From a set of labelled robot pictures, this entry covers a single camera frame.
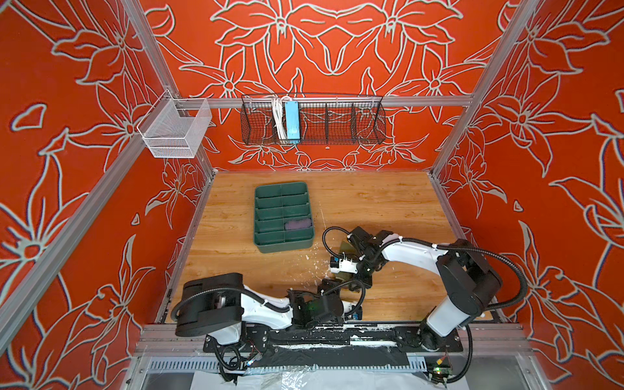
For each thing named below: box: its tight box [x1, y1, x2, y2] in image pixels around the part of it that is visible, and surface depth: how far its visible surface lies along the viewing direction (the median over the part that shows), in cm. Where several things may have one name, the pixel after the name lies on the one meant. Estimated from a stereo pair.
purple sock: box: [284, 217, 312, 230], surface depth 96 cm
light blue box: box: [284, 100, 301, 144], surface depth 92 cm
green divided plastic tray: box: [253, 182, 315, 254], surface depth 97 cm
